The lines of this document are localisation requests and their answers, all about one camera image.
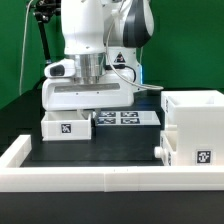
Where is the white fence frame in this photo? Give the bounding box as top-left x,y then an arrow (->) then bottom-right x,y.
0,135 -> 224,192

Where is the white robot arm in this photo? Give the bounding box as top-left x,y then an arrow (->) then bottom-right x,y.
42,0 -> 154,111

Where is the black camera stand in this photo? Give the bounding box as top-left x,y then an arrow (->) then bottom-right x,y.
26,0 -> 61,65

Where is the marker tag sheet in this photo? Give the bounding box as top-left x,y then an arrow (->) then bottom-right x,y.
97,111 -> 160,126

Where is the white cable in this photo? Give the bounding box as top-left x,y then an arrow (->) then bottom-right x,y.
18,0 -> 36,97

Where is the white drawer cabinet box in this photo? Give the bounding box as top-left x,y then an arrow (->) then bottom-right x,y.
161,90 -> 224,166

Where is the white front drawer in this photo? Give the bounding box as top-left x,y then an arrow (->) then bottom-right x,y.
154,131 -> 177,166

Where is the white drawer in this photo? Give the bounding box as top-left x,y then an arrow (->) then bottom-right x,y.
154,131 -> 177,166
41,111 -> 92,141

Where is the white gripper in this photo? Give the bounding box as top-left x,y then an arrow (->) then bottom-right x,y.
42,73 -> 134,118

